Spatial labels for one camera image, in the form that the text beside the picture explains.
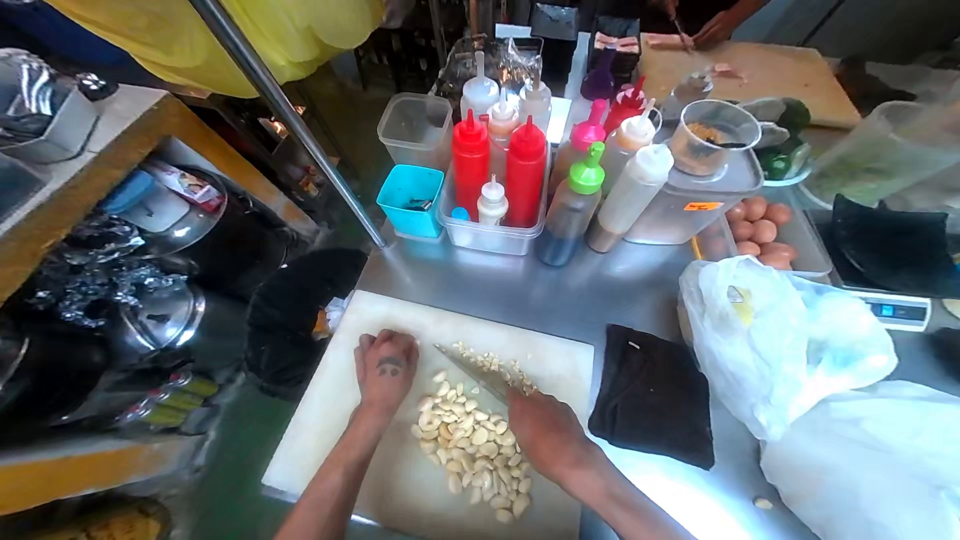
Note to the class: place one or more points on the person's left hand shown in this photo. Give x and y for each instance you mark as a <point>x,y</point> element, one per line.
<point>388,373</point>

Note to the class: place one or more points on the person's right hand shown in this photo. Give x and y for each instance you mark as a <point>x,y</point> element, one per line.
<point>549,436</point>

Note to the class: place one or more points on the person's right fingers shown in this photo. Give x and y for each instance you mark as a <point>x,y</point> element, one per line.
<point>523,406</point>

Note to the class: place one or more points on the person's left fingers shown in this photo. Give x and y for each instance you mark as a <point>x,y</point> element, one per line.
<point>386,341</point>

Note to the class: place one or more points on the kitchen knife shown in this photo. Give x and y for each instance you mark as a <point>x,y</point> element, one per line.
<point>480,376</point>

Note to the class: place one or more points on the person's left forearm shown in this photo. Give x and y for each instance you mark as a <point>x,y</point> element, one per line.
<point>337,478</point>

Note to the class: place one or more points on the person's right forearm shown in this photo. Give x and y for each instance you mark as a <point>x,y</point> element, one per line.
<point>622,500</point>

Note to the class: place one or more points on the pile of chopped garlic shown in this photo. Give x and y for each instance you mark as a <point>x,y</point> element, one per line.
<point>491,362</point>

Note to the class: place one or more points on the pile of peeled garlic cloves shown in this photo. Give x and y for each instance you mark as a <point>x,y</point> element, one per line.
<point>480,446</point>

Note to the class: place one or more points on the stainless steel table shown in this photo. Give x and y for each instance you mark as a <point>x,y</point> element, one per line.
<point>450,277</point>

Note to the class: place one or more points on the black covered bin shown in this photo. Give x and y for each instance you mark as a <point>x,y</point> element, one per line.
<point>292,300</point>

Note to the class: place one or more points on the white cutting board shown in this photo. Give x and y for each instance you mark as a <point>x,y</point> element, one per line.
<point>315,427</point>

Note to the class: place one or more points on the folded black cloth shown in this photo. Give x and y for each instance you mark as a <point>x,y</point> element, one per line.
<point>649,405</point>

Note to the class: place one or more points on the turquoise square container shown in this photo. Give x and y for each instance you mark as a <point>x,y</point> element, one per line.
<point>409,214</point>

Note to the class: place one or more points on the blue bottle cap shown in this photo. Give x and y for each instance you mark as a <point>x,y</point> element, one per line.
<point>460,214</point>

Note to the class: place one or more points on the clear rectangular plastic tub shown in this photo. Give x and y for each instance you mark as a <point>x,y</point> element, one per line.
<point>491,237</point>

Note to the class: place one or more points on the small white squeeze bottle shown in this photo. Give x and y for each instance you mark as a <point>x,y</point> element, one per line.
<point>493,203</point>

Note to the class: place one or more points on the large pot with metal lid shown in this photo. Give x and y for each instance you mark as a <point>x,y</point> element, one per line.
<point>232,232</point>

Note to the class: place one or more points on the bottle with green cap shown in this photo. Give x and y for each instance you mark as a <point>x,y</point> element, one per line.
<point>571,214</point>

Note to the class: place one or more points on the red squeeze bottle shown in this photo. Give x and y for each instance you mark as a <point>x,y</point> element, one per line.
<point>525,169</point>
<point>471,159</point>

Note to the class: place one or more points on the clear empty plastic container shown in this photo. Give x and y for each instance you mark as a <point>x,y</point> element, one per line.
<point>414,131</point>

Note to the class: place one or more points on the metal pot lid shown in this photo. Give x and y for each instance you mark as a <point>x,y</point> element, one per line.
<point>163,319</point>

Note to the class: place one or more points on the metal pole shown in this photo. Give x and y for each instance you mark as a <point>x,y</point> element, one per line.
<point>289,124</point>

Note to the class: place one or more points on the tilted white-capped squeeze bottle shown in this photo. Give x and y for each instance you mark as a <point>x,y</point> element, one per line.
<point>634,191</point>

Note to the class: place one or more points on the squeeze bottle with white cap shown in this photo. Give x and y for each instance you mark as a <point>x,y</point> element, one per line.
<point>502,127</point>

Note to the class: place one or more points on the lidded container with orange label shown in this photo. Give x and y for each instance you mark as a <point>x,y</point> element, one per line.
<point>675,214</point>

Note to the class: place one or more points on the red and white packet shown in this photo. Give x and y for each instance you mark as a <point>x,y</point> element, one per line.
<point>191,188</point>

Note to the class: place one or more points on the single garlic clove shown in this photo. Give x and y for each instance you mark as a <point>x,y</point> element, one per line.
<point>763,503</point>

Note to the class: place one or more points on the clear bottle with white nozzle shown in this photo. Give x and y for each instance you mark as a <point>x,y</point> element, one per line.
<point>480,91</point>

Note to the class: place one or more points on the bottle with pink cap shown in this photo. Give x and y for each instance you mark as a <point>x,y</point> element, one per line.
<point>586,136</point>

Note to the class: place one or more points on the blue-lidded plastic container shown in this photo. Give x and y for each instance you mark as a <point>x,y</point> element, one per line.
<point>146,202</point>

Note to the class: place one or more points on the clear squeeze bottle, white cap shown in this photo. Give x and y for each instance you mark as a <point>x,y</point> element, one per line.
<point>535,100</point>

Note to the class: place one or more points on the bottle with cream nozzle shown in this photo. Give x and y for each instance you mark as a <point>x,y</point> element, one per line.
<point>631,137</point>

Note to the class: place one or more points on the pile of brown eggs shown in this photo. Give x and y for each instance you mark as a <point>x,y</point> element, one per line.
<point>761,231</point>

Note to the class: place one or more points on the crumpled aluminium foil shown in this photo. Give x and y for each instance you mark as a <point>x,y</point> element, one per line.
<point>97,266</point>

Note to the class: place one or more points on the clear cup with brown crumbs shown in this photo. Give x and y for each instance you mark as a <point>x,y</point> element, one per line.
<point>701,146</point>

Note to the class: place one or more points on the short red-capped bottle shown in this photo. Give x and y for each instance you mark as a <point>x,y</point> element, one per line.
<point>625,105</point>

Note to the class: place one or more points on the yellow-edged shelf counter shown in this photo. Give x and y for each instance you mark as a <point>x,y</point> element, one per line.
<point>135,142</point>

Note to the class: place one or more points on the yellow plastic sheet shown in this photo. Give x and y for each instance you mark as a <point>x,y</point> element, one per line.
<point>277,37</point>

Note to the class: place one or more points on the clear egg tray container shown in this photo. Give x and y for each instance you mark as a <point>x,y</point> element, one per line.
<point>814,251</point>

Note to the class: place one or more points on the bottle with purple cap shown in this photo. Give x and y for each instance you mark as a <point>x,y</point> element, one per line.
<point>597,79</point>

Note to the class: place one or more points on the large white plastic bag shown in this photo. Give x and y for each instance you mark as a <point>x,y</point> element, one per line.
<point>870,457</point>

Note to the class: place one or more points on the white bowl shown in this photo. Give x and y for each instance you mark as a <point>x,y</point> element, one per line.
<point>791,177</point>

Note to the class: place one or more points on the pile of green vegetables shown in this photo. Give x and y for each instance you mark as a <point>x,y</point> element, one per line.
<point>784,142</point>

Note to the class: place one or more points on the metal cutlery bin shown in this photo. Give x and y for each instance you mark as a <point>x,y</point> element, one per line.
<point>60,135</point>

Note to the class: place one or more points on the pink meat slices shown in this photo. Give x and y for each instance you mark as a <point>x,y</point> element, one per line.
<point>666,40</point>

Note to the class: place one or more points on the white digital kitchen scale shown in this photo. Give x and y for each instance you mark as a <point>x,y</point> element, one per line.
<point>904,310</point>

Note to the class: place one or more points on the wooden cutting board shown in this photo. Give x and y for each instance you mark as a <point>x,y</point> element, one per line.
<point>780,82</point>

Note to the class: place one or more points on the pile of metal cutlery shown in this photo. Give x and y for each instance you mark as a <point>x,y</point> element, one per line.
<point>31,94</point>

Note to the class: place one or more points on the large translucent plastic container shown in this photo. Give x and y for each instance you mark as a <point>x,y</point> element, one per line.
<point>877,154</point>

